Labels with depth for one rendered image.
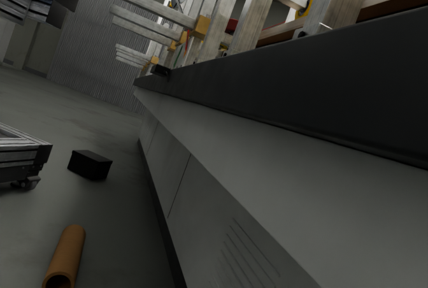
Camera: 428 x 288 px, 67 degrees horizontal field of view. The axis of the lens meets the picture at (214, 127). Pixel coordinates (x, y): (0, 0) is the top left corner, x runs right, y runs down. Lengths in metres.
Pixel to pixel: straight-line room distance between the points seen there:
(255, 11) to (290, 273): 0.45
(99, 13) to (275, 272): 9.04
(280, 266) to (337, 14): 0.46
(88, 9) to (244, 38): 9.12
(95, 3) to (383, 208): 9.47
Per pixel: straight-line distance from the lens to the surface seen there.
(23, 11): 1.51
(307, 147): 0.31
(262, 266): 0.71
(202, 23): 1.00
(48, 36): 10.14
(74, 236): 1.22
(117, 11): 1.27
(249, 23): 0.58
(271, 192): 0.34
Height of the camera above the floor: 0.61
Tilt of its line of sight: 2 degrees down
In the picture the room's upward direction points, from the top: 20 degrees clockwise
